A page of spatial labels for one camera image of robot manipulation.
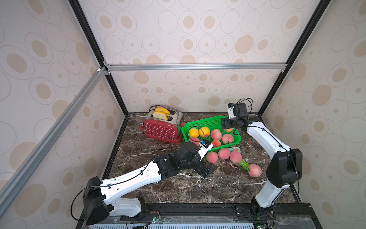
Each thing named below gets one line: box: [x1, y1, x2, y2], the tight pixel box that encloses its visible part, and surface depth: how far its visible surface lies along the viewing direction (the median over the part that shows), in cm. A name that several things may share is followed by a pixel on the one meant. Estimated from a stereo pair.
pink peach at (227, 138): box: [221, 133, 234, 145], surface depth 97 cm
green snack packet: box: [238, 159, 251, 172], surface depth 91 cm
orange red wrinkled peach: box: [211, 139, 222, 148], surface depth 96 cm
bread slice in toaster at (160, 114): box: [152, 110, 169, 121], surface depth 94 cm
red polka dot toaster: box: [139, 105, 185, 144], surface depth 96 cm
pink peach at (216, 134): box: [210, 128, 223, 140], surface depth 101 cm
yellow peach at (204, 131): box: [198, 126, 211, 138], surface depth 102 cm
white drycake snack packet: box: [227, 146, 242, 154], surface depth 99 cm
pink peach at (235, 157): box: [229, 150, 243, 164], surface depth 91 cm
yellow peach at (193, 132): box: [189, 127, 199, 138], surface depth 102 cm
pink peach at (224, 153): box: [217, 147, 231, 160], surface depth 91 cm
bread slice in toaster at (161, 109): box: [154, 107, 171, 116], surface depth 96 cm
